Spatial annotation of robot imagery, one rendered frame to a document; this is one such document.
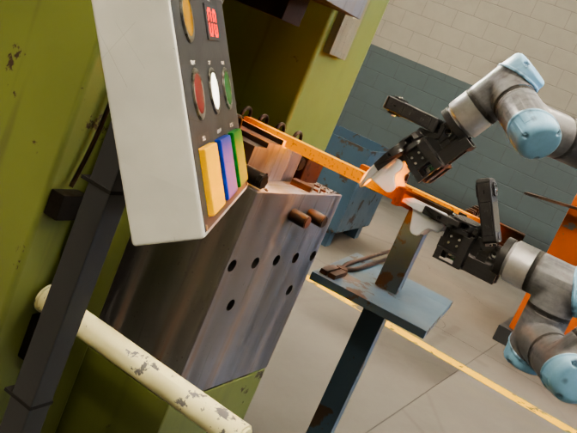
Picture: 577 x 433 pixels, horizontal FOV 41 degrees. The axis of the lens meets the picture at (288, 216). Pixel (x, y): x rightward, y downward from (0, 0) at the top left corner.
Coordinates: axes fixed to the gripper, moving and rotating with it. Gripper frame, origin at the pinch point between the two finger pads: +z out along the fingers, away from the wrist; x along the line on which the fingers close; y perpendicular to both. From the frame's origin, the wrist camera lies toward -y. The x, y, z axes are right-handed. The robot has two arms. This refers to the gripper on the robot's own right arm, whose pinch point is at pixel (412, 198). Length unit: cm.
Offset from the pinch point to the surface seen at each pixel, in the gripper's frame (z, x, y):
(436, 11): 298, 754, -110
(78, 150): 42, -41, 11
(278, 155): 27.7, -2.2, 3.4
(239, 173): 9.3, -46.2, 0.7
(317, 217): 19.2, 7.5, 13.0
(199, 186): 1, -68, -1
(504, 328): 19, 342, 93
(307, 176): 27.7, 14.1, 7.3
